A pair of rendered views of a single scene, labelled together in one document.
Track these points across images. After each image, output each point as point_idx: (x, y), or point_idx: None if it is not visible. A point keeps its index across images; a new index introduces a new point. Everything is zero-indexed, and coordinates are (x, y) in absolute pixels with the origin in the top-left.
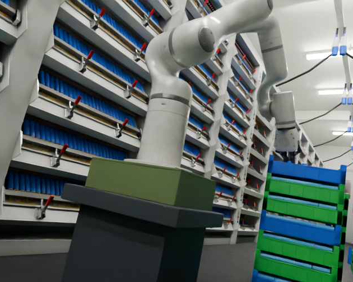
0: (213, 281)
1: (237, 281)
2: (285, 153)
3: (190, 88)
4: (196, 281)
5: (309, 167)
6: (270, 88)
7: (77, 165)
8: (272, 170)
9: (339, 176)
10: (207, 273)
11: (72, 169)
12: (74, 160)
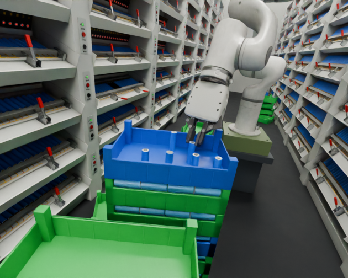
0: (228, 245)
1: (212, 270)
2: (205, 126)
3: (243, 89)
4: (236, 234)
5: (168, 132)
6: (254, 21)
7: (344, 161)
8: (211, 148)
9: (133, 134)
10: (244, 268)
11: (338, 161)
12: (346, 156)
